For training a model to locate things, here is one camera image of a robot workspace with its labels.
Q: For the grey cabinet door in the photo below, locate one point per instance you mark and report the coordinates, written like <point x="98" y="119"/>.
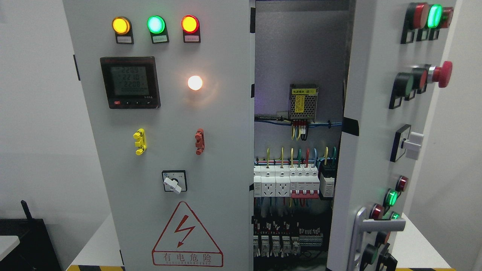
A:
<point x="218" y="180"/>
<point x="391" y="42"/>

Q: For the white glowing indicator light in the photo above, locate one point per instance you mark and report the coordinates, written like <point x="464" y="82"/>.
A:
<point x="195" y="82"/>

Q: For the metal mesh power supply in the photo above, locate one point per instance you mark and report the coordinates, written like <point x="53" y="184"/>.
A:
<point x="303" y="101"/>

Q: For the white socket breaker row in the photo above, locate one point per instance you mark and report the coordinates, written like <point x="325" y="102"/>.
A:
<point x="286" y="181"/>

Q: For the black white surge protector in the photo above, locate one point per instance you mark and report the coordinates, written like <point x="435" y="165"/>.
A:
<point x="327" y="177"/>

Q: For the relay terminal block row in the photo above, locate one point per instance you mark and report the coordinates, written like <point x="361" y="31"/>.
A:
<point x="288" y="236"/>

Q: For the red electric hazard warning sticker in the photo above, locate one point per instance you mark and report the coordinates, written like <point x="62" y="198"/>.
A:
<point x="186" y="242"/>

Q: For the red indicator light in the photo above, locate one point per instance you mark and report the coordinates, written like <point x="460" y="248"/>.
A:
<point x="191" y="29"/>

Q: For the black digital power meter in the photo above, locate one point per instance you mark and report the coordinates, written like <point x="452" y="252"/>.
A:
<point x="131" y="82"/>

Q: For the green indicator light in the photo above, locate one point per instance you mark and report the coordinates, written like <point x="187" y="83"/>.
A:
<point x="157" y="29"/>

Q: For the yellow indicator light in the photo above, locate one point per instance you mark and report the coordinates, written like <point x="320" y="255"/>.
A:
<point x="123" y="31"/>

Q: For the red emergency stop button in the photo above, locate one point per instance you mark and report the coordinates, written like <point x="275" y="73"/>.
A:
<point x="440" y="74"/>

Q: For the black device with antenna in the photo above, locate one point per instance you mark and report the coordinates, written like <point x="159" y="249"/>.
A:
<point x="35" y="251"/>

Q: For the red terminal post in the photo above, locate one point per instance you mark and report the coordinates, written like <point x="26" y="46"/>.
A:
<point x="199" y="141"/>

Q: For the white rotary selector switch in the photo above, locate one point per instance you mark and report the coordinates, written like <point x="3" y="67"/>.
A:
<point x="174" y="181"/>

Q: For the yellow terminal post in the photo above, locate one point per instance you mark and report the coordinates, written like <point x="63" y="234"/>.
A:
<point x="140" y="141"/>

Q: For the silver door handle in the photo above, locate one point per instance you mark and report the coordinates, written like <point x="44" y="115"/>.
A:
<point x="363" y="254"/>

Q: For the white selector switch right door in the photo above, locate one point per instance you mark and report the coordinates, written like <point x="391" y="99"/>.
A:
<point x="406" y="143"/>

